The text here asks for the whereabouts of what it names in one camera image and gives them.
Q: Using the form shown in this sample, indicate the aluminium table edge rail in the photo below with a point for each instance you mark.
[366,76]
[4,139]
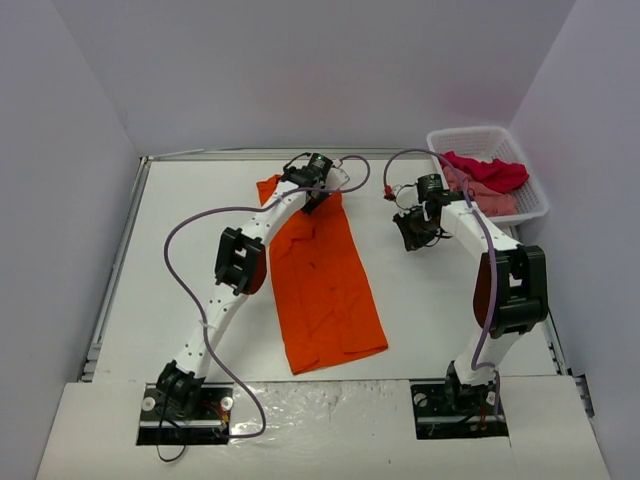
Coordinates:
[94,349]

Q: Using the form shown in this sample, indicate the magenta t shirt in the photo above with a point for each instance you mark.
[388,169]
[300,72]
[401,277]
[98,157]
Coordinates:
[496,174]

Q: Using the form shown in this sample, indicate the orange t shirt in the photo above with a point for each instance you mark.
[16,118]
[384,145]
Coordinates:
[326,309]

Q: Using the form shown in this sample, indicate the dusty pink t shirt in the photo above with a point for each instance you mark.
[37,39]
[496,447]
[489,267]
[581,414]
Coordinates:
[490,202]

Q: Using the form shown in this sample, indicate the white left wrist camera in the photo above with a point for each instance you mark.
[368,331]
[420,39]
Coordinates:
[337,180]

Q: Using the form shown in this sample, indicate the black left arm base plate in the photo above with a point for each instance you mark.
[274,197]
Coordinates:
[205,424]

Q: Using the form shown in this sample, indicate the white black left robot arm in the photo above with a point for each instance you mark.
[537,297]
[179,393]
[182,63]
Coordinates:
[239,271]

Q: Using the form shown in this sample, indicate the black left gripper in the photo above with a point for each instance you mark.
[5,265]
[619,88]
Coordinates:
[314,198]

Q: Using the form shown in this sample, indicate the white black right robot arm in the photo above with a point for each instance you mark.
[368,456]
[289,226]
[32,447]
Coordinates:
[510,296]

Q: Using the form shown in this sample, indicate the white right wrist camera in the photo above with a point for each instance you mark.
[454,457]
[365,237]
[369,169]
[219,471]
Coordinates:
[404,196]

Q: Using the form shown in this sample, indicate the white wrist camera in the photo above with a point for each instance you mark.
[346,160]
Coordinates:
[404,196]
[337,180]

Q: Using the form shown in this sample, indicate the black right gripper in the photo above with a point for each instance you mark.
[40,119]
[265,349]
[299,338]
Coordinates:
[412,228]

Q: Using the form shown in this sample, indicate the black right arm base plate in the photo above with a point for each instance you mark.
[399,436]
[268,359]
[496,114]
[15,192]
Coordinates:
[438,416]

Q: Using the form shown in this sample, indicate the white plastic laundry basket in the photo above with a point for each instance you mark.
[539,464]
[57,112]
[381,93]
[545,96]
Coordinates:
[487,160]

